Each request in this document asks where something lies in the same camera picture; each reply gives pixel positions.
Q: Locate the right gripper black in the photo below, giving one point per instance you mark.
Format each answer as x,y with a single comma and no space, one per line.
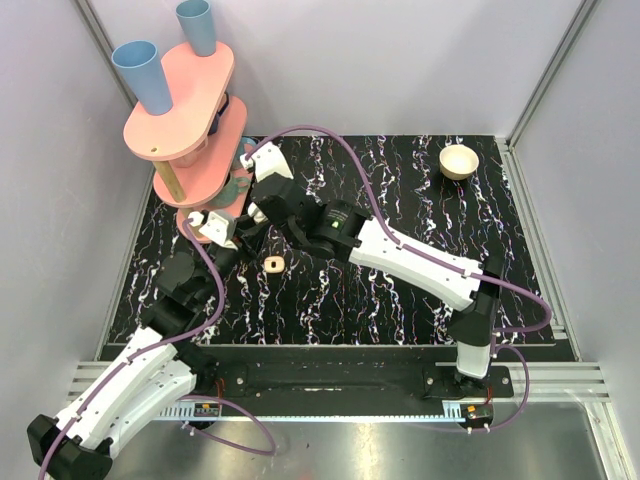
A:
282,175

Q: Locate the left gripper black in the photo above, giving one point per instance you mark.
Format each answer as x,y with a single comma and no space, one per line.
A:
239,232

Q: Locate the beige earbud charging case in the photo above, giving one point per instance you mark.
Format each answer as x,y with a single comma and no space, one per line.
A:
274,264

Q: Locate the white earbud charging case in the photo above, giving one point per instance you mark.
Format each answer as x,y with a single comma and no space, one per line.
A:
256,214

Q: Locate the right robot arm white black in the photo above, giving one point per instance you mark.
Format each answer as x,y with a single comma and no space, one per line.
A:
341,231

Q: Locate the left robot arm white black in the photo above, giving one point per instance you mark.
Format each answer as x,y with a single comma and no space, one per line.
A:
161,364

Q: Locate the teal mug on shelf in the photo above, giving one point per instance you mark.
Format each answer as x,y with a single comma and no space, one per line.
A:
233,187

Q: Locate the blue mug on shelf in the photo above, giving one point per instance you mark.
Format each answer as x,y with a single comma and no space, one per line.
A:
245,147

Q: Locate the pink three tier shelf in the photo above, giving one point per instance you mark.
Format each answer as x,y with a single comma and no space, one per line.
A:
193,146

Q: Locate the black marbled table mat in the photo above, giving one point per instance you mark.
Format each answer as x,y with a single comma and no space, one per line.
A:
320,302

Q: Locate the beige wooden bowl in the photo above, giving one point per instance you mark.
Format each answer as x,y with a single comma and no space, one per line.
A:
458,162

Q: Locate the blue cup front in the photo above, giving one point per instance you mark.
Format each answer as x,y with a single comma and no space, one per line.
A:
139,64

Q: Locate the blue cup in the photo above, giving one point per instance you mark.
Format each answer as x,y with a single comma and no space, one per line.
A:
139,64
196,20

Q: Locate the blue cup rear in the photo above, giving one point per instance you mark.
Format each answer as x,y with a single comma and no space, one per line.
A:
196,20

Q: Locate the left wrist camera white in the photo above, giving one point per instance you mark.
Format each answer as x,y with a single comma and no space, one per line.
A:
215,226

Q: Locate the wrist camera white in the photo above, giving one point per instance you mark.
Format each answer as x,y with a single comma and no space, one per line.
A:
266,161
215,226

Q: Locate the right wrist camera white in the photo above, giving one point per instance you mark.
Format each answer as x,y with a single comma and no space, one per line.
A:
266,161

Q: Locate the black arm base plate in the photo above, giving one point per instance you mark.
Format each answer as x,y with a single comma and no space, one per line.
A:
333,383

